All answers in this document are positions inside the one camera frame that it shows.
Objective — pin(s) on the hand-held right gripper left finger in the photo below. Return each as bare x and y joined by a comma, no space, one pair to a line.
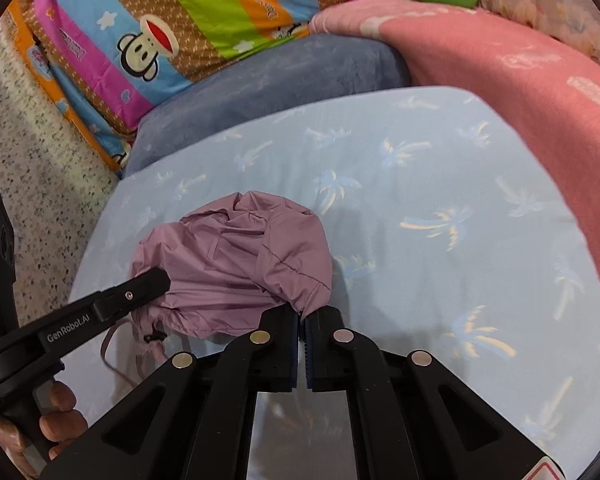
292,360

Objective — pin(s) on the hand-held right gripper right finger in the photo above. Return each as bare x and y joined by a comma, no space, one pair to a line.
311,360

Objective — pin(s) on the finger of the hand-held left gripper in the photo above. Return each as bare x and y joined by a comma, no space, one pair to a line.
135,292

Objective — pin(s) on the person's left hand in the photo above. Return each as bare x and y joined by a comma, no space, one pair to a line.
62,425

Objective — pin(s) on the blue-grey sofa cushion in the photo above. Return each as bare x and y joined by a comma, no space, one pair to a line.
280,80

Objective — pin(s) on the colourful monkey-print pillow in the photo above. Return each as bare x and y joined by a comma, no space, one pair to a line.
180,20

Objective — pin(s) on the pink towel blanket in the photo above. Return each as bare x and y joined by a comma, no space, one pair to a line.
505,85

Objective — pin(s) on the floral grey pillow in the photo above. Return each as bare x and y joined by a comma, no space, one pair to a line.
555,10

